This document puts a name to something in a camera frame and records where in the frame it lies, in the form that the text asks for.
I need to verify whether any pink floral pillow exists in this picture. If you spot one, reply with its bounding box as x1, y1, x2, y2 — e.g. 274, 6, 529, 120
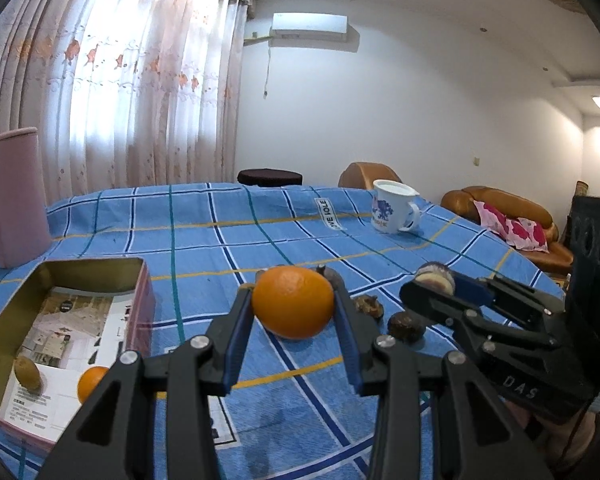
472, 199, 548, 251

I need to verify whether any brown leather sofa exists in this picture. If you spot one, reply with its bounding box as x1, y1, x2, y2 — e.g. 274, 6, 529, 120
440, 186, 576, 276

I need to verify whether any blue plaid tablecloth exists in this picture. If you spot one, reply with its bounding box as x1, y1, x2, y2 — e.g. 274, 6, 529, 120
0, 182, 571, 480

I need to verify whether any air conditioner cord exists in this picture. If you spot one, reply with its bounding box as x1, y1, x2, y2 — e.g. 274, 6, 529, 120
262, 42, 273, 98

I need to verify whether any white printed mug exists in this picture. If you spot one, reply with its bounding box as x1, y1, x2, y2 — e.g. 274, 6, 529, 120
370, 179, 422, 235

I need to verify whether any person's right hand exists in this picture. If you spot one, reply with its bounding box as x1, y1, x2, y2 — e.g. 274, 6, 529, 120
522, 400, 600, 478

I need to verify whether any printed paper liner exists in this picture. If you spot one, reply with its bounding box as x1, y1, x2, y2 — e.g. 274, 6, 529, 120
0, 285, 133, 418

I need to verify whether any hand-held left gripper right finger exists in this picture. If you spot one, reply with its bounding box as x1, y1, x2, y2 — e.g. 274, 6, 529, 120
332, 280, 556, 480

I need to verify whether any dark round stool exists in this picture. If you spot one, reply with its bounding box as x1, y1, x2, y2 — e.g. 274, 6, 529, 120
237, 167, 303, 188

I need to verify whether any rectangular pink tin box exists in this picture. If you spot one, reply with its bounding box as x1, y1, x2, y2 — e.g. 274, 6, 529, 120
0, 257, 156, 448

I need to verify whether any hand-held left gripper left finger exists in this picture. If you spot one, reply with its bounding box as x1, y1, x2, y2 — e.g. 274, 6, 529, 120
40, 285, 255, 480

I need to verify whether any pink plastic pitcher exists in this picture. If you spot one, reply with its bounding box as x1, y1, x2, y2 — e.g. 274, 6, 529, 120
0, 127, 52, 268

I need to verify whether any brown leather armchair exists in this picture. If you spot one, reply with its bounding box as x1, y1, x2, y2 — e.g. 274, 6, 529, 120
338, 161, 403, 191

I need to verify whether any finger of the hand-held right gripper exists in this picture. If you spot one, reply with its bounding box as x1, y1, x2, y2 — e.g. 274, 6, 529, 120
452, 272, 567, 328
399, 280, 556, 361

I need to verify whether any dried brown fruit piece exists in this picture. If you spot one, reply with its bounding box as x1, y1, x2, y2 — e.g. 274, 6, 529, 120
355, 294, 385, 318

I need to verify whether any brown kiwi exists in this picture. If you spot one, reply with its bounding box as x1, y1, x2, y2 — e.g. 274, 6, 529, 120
13, 356, 45, 393

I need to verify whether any sheer floral curtain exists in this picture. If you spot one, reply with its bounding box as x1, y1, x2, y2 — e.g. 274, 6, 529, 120
0, 0, 256, 206

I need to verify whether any large orange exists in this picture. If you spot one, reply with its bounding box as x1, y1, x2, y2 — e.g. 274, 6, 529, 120
251, 266, 336, 340

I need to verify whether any small orange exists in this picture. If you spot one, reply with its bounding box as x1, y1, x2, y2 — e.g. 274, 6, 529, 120
77, 366, 112, 405

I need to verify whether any white air conditioner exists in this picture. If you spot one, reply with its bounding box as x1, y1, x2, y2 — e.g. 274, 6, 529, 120
271, 11, 348, 43

